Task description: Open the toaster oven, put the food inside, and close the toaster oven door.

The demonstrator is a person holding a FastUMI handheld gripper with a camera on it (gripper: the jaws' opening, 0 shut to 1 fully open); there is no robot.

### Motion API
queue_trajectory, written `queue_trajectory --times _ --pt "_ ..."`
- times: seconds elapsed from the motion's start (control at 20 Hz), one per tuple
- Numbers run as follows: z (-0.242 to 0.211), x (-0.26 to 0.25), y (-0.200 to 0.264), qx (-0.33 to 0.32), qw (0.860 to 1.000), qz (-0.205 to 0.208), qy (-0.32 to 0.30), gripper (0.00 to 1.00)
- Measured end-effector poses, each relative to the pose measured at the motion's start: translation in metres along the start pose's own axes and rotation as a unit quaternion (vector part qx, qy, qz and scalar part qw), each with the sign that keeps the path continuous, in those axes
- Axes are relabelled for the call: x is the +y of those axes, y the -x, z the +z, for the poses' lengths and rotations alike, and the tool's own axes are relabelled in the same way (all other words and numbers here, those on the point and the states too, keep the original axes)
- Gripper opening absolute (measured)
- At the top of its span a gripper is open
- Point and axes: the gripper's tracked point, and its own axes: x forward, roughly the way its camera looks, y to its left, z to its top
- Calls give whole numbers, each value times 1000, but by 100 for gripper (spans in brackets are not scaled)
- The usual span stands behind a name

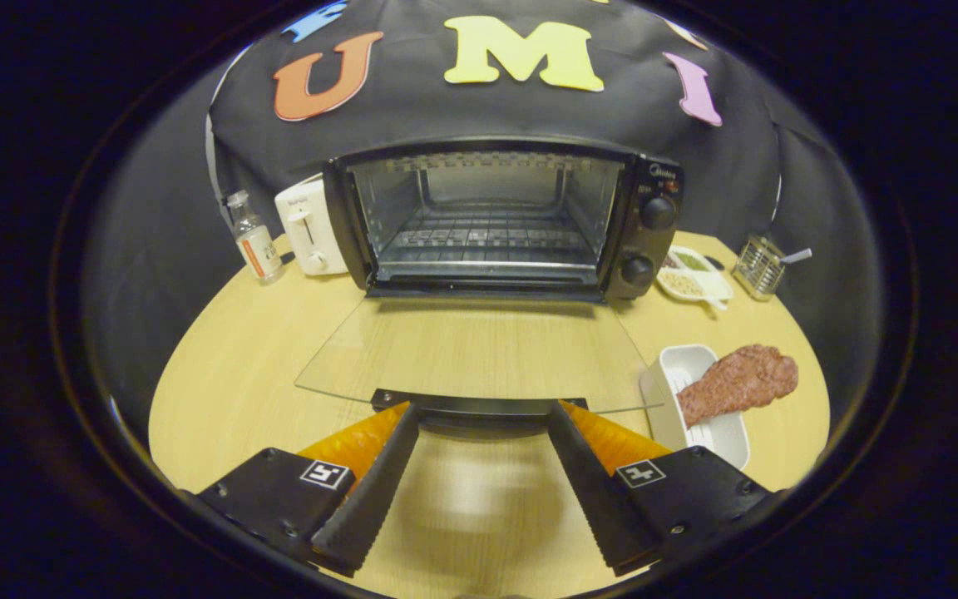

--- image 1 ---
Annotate white divided dish with grains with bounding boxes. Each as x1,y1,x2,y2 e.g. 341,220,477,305
656,245,734,311

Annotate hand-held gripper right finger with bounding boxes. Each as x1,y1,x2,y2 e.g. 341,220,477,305
547,400,771,577

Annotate brown meat piece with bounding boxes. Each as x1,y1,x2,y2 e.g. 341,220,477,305
676,344,799,428

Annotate white rectangular tray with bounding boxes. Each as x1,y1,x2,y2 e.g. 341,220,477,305
640,344,751,472

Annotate white pop-up toaster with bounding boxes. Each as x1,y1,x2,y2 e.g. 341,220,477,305
274,175,350,277

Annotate black toaster oven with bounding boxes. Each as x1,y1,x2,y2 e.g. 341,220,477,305
294,137,686,440

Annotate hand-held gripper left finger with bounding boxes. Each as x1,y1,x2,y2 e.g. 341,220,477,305
196,402,420,577

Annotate wire mesh holder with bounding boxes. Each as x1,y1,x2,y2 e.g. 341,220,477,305
732,235,788,301

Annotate clear bottle with orange label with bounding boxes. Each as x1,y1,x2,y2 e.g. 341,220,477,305
226,190,284,285

